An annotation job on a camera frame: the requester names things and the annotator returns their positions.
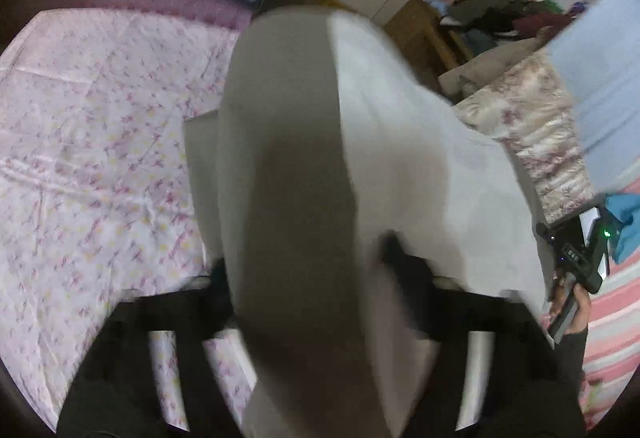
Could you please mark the pile of dark clothes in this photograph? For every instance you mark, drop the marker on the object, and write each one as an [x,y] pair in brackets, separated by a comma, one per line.
[483,24]

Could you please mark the white grey jacket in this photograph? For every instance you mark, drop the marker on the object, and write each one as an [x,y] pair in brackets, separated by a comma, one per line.
[323,142]

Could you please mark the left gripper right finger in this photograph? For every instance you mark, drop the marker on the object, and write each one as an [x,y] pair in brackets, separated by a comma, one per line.
[414,280]

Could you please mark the right hand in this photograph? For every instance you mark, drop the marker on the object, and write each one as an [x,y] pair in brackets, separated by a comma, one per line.
[570,306]

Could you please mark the wooden desk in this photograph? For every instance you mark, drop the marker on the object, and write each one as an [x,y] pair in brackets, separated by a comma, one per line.
[430,48]

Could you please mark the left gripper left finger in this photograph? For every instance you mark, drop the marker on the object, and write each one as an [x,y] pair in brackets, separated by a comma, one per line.
[220,296]

